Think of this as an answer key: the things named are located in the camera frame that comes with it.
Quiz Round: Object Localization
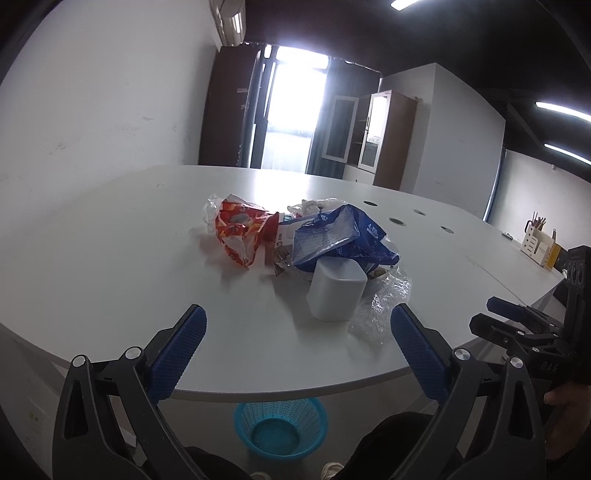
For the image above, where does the dark blue curtain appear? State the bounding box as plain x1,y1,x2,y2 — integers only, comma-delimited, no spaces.
304,56,382,180

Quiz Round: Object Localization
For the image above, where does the brown glass-door cabinet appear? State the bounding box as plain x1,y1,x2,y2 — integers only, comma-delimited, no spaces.
342,90,418,190

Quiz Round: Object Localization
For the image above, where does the white knotted plastic bag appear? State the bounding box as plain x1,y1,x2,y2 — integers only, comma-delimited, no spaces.
287,198,346,218

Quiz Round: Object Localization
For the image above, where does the white plastic cup container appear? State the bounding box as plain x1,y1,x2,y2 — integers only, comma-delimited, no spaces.
307,256,368,322

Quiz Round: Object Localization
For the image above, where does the clear plastic wrap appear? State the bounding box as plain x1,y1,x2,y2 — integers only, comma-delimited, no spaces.
348,263,412,345

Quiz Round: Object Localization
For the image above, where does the dark brown wardrobe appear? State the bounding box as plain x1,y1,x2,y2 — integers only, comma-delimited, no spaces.
198,44,259,167

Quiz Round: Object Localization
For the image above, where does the white blue HP box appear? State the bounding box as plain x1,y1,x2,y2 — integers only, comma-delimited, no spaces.
271,213,310,268

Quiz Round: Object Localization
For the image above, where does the ceiling light strip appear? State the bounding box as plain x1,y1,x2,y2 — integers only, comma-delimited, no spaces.
544,143,591,166
535,101,591,123

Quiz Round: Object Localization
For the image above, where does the red snack bag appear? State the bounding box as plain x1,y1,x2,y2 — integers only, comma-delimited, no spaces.
214,195,280,268

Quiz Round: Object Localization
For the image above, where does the white desk organizer with pens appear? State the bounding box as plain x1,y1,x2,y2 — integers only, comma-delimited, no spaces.
520,212,562,270

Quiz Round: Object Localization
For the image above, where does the right white shoe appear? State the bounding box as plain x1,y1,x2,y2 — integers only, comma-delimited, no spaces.
321,462,344,480

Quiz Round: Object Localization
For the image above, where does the blue plastic bag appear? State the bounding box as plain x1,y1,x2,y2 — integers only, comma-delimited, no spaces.
290,204,400,273

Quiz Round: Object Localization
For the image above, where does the blue plastic waste basket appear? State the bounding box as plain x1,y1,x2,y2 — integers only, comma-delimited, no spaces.
233,398,329,461

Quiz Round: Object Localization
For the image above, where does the person's right hand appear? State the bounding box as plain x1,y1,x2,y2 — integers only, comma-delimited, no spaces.
544,383,590,460

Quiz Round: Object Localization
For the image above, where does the white air conditioner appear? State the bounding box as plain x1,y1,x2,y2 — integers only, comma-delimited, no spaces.
209,0,246,47

